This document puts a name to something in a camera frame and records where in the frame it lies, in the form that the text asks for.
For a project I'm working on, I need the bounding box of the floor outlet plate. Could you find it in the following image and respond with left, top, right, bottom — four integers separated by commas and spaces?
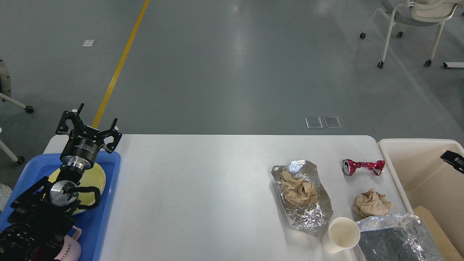
323, 116, 341, 128
305, 117, 323, 129

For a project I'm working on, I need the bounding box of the pink mug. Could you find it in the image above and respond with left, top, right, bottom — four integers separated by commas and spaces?
33, 225, 82, 261

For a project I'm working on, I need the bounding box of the left floor outlet plate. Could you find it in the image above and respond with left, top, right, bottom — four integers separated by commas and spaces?
305, 117, 323, 129

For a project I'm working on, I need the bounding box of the white bar on floor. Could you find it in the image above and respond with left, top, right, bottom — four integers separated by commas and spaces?
443, 62, 464, 69

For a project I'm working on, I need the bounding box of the beige plastic bin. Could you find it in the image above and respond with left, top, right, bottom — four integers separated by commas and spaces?
378, 138, 464, 257

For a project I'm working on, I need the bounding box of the clear plastic wrap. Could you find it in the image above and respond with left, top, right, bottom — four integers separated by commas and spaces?
355, 213, 444, 261

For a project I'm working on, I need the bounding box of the crushed red can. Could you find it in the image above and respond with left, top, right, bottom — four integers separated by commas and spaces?
341, 159, 386, 176

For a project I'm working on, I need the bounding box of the brown paper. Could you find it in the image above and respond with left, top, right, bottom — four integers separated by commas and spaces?
352, 188, 393, 218
281, 171, 318, 208

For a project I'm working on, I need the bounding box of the aluminium foil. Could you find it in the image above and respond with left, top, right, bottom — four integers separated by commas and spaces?
272, 160, 333, 237

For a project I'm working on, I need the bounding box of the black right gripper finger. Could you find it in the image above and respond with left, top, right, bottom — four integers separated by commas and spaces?
440, 150, 464, 174

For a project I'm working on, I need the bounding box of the white office chair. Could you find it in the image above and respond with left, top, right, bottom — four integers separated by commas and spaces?
360, 0, 463, 69

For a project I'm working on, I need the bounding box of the brown paper bag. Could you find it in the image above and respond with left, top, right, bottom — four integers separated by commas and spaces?
413, 206, 463, 261

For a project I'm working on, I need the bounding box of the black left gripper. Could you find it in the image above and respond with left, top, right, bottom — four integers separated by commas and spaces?
56, 103, 122, 170

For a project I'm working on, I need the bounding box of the right floor outlet plate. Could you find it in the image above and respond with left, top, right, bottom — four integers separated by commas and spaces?
323, 116, 341, 128

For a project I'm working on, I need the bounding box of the white paper cup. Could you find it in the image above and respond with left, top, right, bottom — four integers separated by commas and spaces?
321, 217, 361, 254

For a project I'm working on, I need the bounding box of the blue plastic tray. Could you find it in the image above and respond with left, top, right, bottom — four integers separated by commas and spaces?
0, 152, 121, 261

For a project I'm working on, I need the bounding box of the left background chair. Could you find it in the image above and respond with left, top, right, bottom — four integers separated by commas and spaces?
0, 59, 34, 165

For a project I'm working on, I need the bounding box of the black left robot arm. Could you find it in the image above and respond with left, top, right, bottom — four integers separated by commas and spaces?
1, 104, 122, 261

